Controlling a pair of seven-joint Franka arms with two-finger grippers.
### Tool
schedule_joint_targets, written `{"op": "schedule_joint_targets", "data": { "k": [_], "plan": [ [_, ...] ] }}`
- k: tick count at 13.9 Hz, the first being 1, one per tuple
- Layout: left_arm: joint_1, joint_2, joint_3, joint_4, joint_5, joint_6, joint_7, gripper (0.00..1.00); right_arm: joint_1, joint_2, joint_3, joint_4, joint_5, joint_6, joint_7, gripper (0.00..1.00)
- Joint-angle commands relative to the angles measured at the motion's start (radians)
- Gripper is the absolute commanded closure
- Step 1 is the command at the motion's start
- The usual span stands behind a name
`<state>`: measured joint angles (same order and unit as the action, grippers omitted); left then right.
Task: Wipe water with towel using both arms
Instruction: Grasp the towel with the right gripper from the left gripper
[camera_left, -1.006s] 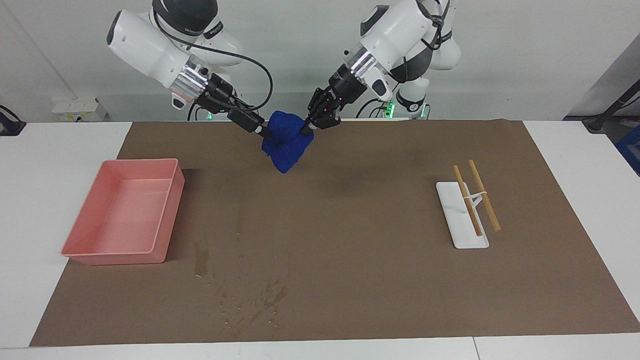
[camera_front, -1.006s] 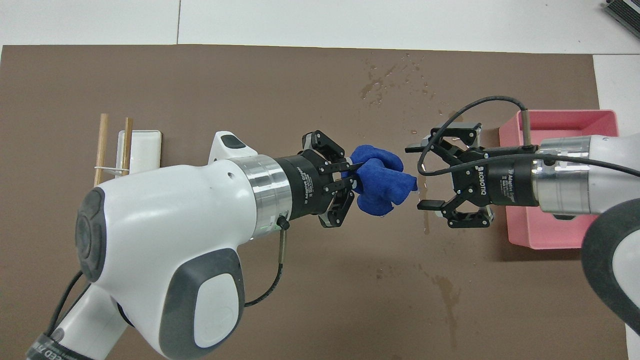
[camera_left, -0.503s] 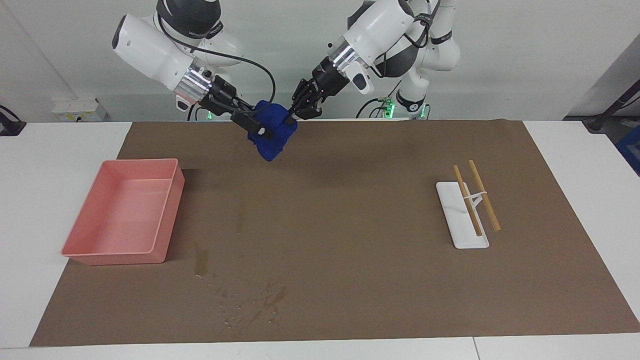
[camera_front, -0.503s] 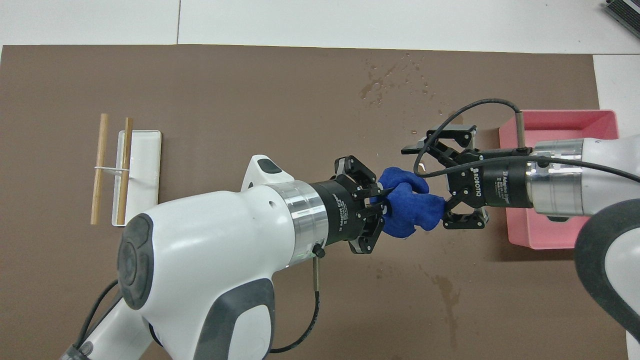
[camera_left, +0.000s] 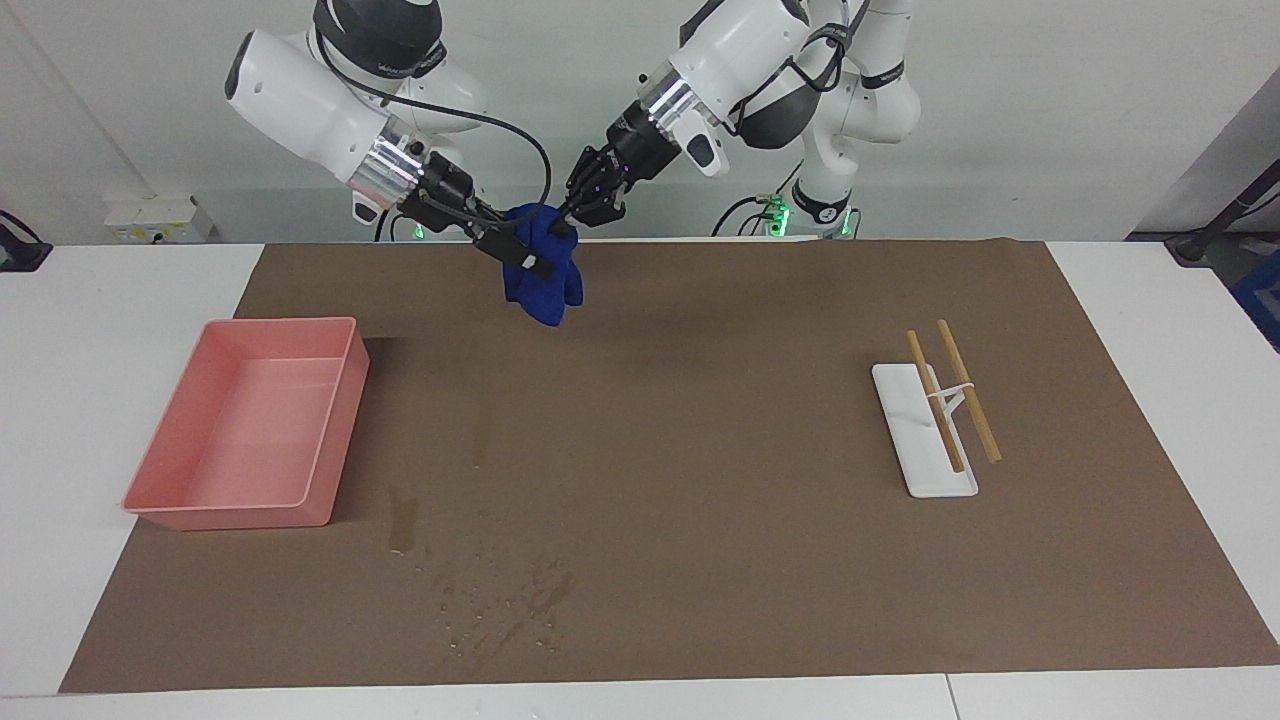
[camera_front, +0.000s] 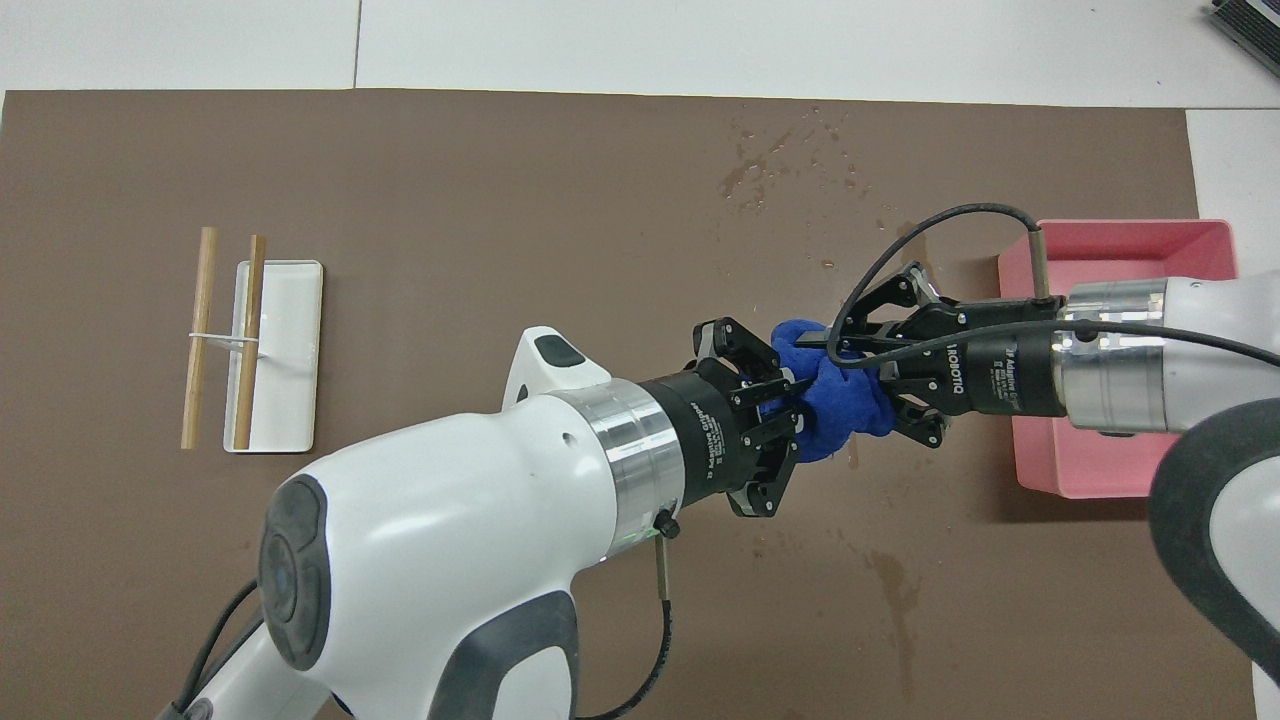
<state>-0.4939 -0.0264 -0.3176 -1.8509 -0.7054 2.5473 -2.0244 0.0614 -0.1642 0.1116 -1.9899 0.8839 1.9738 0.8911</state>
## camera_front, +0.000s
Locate pink plastic bin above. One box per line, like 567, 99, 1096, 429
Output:
997, 219, 1241, 500

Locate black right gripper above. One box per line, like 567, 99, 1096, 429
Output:
828, 262, 1069, 448

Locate blue towel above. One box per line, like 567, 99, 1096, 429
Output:
757, 318, 898, 463

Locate brown table mat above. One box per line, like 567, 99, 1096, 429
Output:
0, 88, 1259, 720

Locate white towel rack wooden rods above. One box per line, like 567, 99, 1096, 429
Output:
180, 226, 325, 455

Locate dark ribbed device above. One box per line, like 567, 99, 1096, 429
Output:
1203, 0, 1280, 51

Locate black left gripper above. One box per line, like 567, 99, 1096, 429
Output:
640, 318, 801, 519

